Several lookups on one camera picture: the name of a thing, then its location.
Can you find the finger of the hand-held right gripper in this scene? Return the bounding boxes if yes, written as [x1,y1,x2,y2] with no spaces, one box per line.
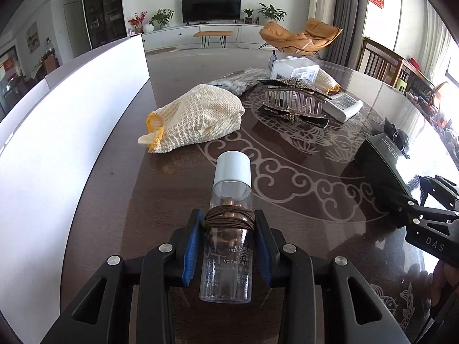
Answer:
[380,183,425,230]
[418,175,459,210]

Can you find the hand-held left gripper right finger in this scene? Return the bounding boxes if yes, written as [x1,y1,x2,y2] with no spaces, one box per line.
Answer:
[253,210,411,344]

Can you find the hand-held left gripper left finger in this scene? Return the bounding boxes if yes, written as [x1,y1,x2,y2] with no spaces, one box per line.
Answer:
[38,208,205,344]

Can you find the black cardboard box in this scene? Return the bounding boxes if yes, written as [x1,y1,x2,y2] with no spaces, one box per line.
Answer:
[353,132,420,228]

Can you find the brown hair tie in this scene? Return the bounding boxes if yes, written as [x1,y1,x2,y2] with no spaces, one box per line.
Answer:
[204,205,257,230]

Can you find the clear bottle silver cap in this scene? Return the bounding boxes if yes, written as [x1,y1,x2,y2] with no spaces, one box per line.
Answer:
[199,151,253,303]

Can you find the white squeeze bottle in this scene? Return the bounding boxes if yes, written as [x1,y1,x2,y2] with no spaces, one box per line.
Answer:
[323,92,364,122]

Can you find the cream knitted glove yellow cuff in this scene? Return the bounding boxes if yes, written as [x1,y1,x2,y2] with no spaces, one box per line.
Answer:
[316,69,341,95]
[138,83,245,155]

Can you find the white storage container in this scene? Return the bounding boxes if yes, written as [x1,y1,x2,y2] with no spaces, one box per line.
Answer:
[0,33,150,334]

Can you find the person's right hand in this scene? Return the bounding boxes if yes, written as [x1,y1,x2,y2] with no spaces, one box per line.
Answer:
[430,260,459,298]

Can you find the wooden dining chair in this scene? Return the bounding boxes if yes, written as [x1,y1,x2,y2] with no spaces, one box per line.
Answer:
[357,37,404,87]
[394,60,435,97]

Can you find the rhinestone hair claw clip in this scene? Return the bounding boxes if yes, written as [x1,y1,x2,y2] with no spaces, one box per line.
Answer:
[256,75,330,130]

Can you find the cotton swab pack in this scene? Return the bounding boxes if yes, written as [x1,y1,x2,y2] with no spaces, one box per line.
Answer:
[208,68,268,95]

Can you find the white plastic box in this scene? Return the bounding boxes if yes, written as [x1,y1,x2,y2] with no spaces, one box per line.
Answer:
[271,56,320,83]

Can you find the grey curtain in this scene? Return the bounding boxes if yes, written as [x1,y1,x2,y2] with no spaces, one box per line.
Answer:
[327,0,370,66]

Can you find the orange lounge chair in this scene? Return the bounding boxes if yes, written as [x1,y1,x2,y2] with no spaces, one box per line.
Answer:
[259,18,343,58]

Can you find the white television cabinet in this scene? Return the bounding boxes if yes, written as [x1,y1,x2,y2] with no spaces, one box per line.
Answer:
[141,24,274,51]

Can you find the orange bench with hairpin legs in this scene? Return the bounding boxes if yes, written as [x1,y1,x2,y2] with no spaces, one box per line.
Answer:
[194,30,234,49]

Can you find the large leafy potted plant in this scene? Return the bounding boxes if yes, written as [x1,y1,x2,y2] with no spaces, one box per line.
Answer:
[257,3,287,22]

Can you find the green potted plant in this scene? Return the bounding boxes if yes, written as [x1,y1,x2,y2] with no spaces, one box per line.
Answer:
[150,8,176,29]

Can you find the red flower arrangement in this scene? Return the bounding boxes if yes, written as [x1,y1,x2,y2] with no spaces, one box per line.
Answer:
[128,11,147,34]

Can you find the black television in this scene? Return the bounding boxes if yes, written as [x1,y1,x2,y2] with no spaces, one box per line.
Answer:
[181,0,242,25]

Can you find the dark display cabinet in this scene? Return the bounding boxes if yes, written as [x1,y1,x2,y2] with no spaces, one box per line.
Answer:
[81,0,128,50]

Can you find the framed wall painting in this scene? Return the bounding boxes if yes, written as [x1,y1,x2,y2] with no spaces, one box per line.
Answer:
[25,21,39,52]

